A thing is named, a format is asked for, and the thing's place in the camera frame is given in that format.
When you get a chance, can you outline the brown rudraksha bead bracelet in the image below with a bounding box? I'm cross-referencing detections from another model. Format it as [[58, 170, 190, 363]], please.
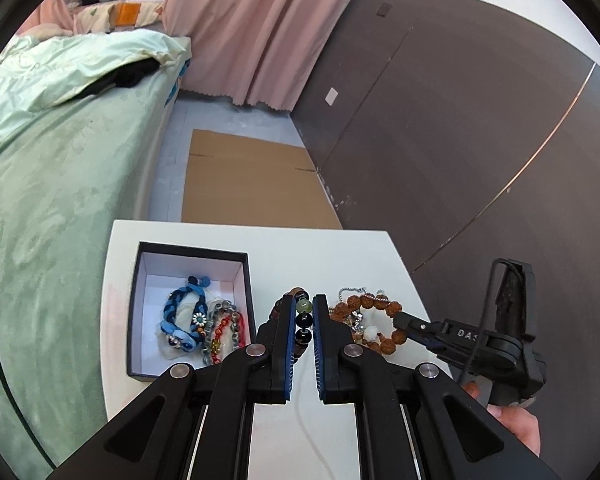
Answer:
[[329, 294, 410, 357]]

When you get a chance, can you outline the red string bracelet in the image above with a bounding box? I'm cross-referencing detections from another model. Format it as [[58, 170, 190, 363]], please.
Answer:
[[206, 314, 240, 365]]

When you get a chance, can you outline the blue braided bracelet with flowers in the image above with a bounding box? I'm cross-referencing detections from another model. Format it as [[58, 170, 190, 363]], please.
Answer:
[[159, 274, 212, 352]]

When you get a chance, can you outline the dark mixed bead bracelet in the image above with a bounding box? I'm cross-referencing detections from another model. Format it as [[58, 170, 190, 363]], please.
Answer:
[[266, 286, 315, 376]]

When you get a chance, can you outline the black jewelry box white interior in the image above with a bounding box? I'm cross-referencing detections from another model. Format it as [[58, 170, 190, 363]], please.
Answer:
[[126, 242, 256, 382]]

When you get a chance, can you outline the person's right hand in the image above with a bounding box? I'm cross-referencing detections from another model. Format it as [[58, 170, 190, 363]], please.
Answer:
[[486, 404, 541, 456]]

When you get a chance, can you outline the dark brown wardrobe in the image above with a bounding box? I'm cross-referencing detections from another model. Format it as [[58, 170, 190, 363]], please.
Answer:
[[292, 0, 600, 479]]

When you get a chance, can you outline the flat brown cardboard sheet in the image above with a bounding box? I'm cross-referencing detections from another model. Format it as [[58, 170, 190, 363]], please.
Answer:
[[182, 129, 341, 230]]

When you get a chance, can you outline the green bed sheet mattress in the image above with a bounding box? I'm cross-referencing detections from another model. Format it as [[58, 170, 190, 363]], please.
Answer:
[[0, 48, 192, 479]]

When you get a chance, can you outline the pink curtain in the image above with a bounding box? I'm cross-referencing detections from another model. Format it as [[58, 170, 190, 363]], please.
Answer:
[[162, 0, 351, 112]]

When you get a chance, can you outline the light green duvet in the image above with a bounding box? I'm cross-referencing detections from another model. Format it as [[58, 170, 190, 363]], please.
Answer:
[[0, 29, 190, 145]]

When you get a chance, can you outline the patterned pillow orange patch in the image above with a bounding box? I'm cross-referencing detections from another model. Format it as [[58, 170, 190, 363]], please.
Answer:
[[73, 0, 164, 34]]

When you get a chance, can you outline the black cable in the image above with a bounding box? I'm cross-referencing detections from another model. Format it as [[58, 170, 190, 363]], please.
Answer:
[[456, 258, 524, 386]]

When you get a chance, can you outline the silver chain keyring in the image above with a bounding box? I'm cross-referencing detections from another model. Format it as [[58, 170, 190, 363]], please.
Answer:
[[330, 287, 390, 344]]

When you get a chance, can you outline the white wall socket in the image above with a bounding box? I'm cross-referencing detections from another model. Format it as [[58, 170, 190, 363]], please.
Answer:
[[325, 88, 338, 106]]

